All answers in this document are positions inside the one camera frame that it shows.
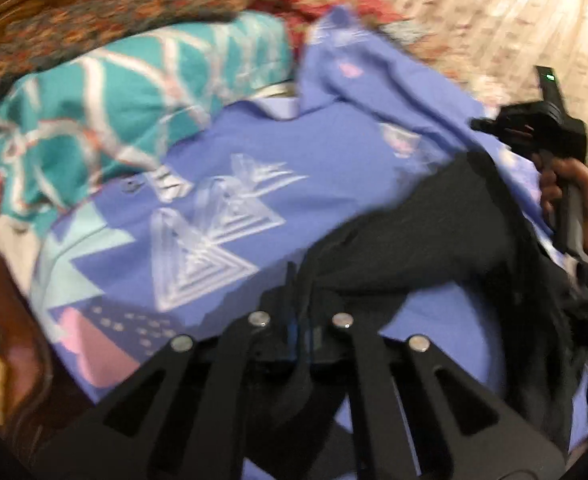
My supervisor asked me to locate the blue printed bedsheet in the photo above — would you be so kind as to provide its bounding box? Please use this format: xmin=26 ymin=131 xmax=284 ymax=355
xmin=29 ymin=5 xmax=588 ymax=480

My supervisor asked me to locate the teal patterned cloth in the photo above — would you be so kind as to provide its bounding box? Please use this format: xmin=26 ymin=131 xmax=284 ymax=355
xmin=0 ymin=10 xmax=295 ymax=223

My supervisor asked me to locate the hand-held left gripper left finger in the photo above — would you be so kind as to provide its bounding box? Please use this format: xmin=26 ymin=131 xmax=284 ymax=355
xmin=34 ymin=262 xmax=299 ymax=480

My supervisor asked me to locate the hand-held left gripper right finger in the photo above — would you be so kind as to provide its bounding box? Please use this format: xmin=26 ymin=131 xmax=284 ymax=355
xmin=300 ymin=312 xmax=566 ymax=480

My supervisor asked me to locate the black garment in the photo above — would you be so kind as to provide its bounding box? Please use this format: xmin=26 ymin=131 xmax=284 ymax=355
xmin=254 ymin=152 xmax=588 ymax=453

